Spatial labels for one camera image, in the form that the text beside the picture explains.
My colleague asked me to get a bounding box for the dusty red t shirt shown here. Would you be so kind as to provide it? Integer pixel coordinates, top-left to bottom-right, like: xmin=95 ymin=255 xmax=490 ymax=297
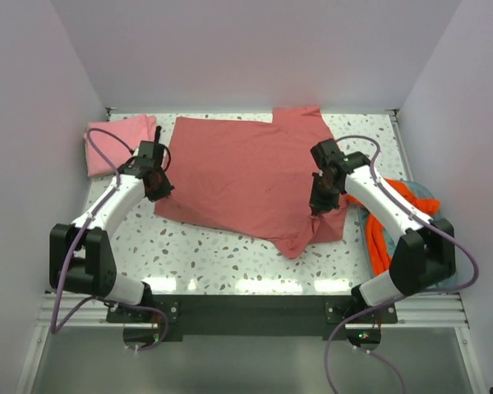
xmin=154 ymin=107 xmax=347 ymax=259

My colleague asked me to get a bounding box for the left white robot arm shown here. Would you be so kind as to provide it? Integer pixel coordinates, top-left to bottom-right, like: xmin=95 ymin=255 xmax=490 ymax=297
xmin=49 ymin=141 xmax=174 ymax=322

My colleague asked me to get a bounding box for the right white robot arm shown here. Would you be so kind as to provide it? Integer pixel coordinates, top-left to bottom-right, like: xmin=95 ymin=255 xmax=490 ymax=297
xmin=309 ymin=139 xmax=456 ymax=323

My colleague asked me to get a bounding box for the folded black t shirt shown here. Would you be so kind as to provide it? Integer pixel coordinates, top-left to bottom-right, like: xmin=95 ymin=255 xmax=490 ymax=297
xmin=154 ymin=126 xmax=162 ymax=144

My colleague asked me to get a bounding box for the folded pink t shirt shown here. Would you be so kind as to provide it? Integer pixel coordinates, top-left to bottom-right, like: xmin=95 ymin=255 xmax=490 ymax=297
xmin=84 ymin=114 xmax=157 ymax=177

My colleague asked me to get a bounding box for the clear teal plastic bin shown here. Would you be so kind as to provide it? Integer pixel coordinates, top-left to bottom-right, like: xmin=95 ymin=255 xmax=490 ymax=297
xmin=363 ymin=179 xmax=456 ymax=295

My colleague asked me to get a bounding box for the orange t shirt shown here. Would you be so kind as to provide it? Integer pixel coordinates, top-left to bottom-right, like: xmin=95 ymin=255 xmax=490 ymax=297
xmin=347 ymin=179 xmax=440 ymax=276

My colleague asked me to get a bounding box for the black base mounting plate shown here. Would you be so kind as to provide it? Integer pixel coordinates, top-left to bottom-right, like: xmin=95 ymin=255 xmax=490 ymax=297
xmin=105 ymin=293 xmax=399 ymax=344

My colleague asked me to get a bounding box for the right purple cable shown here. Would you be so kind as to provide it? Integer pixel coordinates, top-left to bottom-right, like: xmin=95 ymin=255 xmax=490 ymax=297
xmin=326 ymin=135 xmax=481 ymax=394

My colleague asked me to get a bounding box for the purple cable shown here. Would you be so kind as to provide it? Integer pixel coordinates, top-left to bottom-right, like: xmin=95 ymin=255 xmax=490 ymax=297
xmin=48 ymin=127 xmax=173 ymax=352
xmin=326 ymin=135 xmax=481 ymax=394

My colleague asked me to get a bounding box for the aluminium frame rail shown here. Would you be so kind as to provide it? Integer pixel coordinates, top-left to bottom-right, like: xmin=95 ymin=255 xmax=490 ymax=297
xmin=35 ymin=293 xmax=469 ymax=328

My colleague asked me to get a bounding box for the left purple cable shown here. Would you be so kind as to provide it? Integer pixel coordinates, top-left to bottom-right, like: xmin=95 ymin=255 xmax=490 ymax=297
xmin=48 ymin=127 xmax=173 ymax=352

